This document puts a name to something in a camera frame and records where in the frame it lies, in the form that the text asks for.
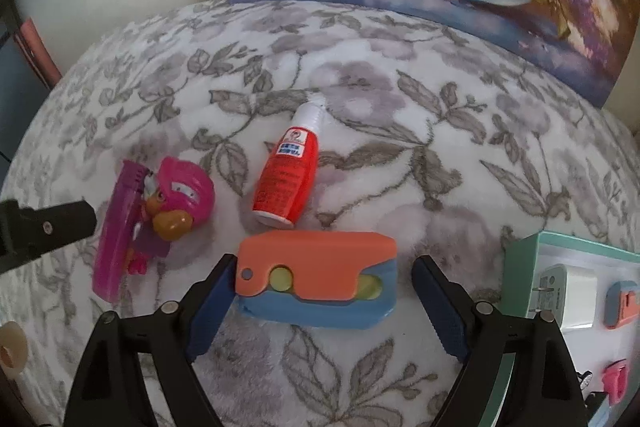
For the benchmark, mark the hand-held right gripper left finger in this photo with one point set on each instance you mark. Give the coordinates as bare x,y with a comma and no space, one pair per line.
207,312

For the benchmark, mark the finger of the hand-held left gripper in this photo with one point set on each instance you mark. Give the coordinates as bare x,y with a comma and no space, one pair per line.
45,229

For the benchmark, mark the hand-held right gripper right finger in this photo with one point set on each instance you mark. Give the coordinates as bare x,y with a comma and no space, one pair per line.
442,307

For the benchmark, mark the teal box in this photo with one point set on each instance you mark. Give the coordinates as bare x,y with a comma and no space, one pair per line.
525,257

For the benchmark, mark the large orange blue toy knife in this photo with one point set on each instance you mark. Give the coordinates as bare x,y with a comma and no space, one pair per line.
310,252

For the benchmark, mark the white charger plug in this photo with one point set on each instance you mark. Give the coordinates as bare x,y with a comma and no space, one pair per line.
575,297

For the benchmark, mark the black toy car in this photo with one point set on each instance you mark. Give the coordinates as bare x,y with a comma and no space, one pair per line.
584,378

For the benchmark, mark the small orange blue toy knife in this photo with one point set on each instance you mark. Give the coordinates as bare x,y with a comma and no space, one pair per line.
622,304

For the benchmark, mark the pink toy knife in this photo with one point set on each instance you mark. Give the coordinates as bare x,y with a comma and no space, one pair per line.
616,382

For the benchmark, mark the beige round disc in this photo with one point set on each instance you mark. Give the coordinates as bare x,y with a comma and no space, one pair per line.
10,347

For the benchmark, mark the dark cabinet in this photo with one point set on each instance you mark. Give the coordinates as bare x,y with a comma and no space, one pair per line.
15,107

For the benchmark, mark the pink bird toy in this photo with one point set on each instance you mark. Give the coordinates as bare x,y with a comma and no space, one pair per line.
185,187

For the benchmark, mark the red glue bottle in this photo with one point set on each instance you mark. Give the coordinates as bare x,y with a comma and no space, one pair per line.
285,172

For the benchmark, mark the grey floral blanket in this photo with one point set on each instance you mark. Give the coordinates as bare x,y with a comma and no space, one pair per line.
400,147

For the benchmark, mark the pink pole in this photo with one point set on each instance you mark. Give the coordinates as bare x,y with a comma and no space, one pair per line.
40,54

